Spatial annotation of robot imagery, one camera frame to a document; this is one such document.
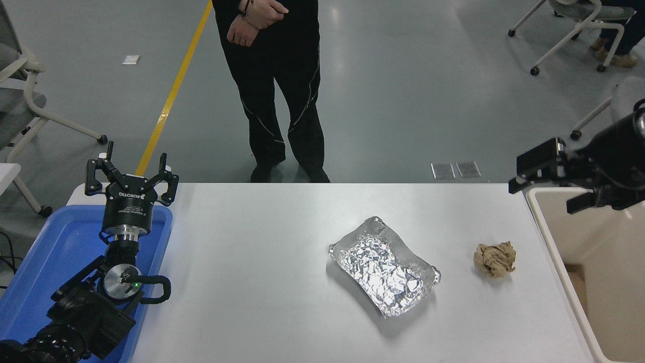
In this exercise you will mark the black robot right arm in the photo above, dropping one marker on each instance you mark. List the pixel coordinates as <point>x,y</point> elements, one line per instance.
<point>641,121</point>

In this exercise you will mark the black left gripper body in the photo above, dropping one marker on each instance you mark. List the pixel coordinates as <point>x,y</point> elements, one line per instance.
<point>126,210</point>

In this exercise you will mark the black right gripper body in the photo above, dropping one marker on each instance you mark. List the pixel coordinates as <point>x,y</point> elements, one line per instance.
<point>617,161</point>

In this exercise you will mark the grey white office chair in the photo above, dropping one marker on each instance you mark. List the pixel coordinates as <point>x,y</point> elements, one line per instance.
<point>579,22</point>
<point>627,96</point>
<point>15,108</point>

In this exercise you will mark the large pale bin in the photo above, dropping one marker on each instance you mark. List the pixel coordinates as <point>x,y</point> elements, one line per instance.
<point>594,262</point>

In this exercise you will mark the standing person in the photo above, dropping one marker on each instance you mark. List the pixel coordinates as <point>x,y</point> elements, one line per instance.
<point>279,85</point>

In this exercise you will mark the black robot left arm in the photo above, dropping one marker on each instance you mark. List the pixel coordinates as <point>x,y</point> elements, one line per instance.
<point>85,312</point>

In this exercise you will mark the seated person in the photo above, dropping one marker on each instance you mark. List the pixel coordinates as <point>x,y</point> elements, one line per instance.
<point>622,43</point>

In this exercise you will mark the standing person's right hand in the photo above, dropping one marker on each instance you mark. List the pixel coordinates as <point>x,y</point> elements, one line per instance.
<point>265,12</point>

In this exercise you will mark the white side table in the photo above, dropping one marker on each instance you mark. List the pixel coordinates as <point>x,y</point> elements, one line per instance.
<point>7,174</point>

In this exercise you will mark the blue plastic tray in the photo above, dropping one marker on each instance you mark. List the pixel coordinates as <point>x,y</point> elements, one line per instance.
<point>55,247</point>

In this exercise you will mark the standing person's left hand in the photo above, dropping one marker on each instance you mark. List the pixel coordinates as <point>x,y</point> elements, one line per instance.
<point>243,33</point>

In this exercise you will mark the metal floor plate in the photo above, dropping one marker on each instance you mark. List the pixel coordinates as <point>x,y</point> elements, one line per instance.
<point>468,169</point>
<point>443,170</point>

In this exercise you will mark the crumpled tan paper ball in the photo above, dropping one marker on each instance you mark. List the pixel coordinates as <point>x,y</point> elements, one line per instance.
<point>495,259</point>

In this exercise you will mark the crumpled foil tray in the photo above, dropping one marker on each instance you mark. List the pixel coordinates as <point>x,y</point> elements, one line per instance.
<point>383,267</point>

